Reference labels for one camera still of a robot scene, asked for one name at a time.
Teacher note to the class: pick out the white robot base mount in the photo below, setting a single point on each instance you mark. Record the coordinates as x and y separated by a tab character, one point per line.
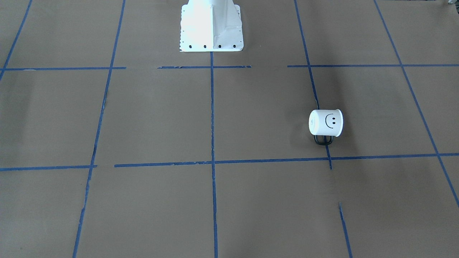
211	25

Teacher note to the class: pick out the blue far tape line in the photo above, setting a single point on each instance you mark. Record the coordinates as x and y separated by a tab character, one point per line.
14	14

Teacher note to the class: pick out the white smiley face mug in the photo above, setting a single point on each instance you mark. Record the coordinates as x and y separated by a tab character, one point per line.
325	125

